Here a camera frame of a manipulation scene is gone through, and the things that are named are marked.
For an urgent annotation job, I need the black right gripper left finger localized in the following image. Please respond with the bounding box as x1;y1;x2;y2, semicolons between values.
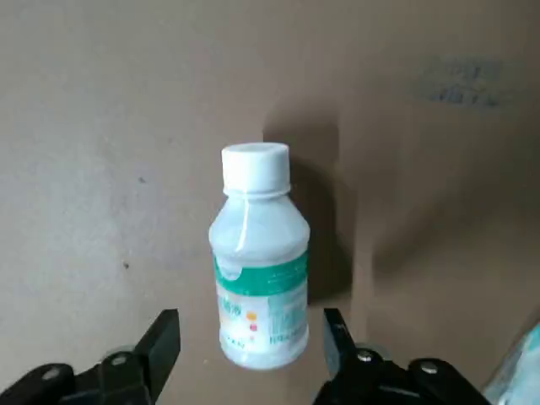
0;309;181;405

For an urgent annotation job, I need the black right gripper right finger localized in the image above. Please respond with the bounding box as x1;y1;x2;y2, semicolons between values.
311;308;486;405

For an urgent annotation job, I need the white disinfectant bottle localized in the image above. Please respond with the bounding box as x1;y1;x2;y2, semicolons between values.
208;142;311;371

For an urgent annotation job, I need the teal bandage packet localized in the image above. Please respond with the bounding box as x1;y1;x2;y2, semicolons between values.
483;322;540;405

